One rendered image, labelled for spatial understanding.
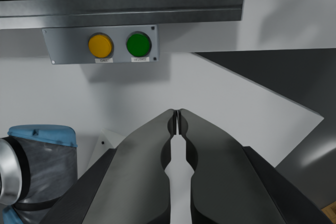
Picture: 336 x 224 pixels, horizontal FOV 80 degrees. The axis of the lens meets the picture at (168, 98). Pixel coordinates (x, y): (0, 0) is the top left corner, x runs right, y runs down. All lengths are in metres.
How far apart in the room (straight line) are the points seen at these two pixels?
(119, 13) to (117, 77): 0.19
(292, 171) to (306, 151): 0.24
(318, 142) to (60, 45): 2.00
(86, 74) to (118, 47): 0.18
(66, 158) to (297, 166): 2.02
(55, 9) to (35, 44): 0.18
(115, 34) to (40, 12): 0.14
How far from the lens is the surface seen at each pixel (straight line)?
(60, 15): 0.43
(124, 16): 0.39
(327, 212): 2.82
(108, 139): 0.59
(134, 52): 0.38
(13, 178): 0.42
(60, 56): 0.44
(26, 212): 0.49
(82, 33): 0.41
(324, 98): 1.88
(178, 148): 0.64
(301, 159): 2.19
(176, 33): 0.48
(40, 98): 0.64
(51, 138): 0.43
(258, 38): 0.52
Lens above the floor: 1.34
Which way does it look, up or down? 62 degrees down
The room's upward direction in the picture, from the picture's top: 178 degrees counter-clockwise
